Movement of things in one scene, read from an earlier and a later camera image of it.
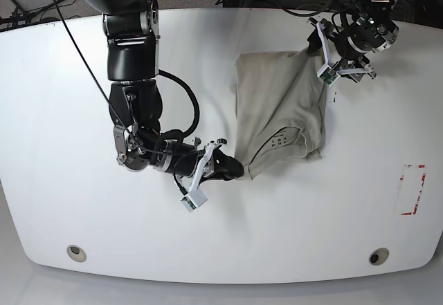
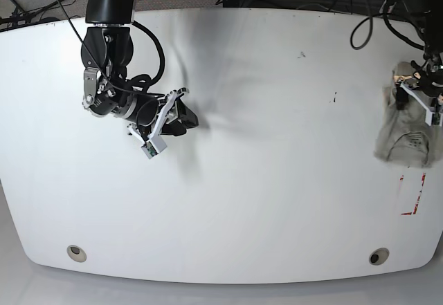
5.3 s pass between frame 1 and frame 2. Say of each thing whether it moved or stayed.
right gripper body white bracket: moved
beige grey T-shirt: moved
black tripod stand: stayed
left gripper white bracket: moved
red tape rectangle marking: stayed
